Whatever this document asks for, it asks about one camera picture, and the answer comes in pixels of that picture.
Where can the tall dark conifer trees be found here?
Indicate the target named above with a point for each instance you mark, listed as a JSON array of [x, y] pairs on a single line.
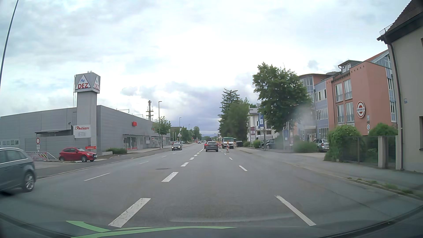
[[234, 115]]

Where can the dark grey car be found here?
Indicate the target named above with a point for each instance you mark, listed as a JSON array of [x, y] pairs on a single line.
[[211, 146]]

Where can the white and green lorry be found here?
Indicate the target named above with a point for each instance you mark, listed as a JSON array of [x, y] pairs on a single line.
[[228, 141]]

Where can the row of trees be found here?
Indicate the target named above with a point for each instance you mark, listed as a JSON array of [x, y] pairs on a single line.
[[185, 132]]

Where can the red and white barrier posts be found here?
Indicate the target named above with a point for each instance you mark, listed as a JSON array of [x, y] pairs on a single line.
[[227, 147]]

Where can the white building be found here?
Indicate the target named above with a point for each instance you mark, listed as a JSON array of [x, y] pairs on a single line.
[[259, 127]]

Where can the blue flag on pole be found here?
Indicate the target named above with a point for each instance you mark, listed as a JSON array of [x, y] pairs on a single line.
[[261, 121]]

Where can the pylon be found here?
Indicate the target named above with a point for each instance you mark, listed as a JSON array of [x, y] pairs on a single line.
[[149, 111]]

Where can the dark parked car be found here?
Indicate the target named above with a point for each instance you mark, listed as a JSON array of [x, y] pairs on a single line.
[[268, 144]]

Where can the large green tree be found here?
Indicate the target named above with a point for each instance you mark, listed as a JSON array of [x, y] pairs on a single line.
[[280, 96]]

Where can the low green bush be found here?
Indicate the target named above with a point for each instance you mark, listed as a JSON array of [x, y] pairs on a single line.
[[304, 146]]

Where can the low green hedge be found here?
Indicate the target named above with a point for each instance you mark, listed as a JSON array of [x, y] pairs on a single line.
[[116, 150]]

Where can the grey warehouse building with tower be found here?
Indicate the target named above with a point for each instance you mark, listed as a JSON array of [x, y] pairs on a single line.
[[109, 127]]

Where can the car's own bonnet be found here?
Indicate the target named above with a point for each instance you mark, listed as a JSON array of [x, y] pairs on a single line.
[[211, 231]]

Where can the silver parked car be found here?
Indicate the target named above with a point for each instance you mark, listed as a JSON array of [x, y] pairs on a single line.
[[321, 144]]

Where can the grey pavement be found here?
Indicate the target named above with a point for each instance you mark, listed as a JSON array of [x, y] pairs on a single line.
[[99, 158], [350, 173]]

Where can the green bushes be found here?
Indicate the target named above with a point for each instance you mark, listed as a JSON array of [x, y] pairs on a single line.
[[347, 142]]

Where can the red car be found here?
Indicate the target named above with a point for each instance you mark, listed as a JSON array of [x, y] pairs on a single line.
[[76, 154]]

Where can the orange and grey office building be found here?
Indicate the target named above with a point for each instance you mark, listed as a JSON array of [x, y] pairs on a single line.
[[358, 96]]

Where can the round road sign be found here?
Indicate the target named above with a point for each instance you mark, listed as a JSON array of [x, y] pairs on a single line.
[[38, 142]]

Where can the beige house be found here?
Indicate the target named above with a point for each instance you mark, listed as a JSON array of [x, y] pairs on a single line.
[[408, 99]]

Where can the lamp post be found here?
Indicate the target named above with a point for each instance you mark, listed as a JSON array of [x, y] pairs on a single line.
[[5, 46], [159, 124]]

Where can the round signs on post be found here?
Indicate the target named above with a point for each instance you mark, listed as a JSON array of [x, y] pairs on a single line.
[[368, 125]]

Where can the metal fence with post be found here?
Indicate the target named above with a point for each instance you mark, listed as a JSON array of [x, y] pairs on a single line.
[[370, 151]]

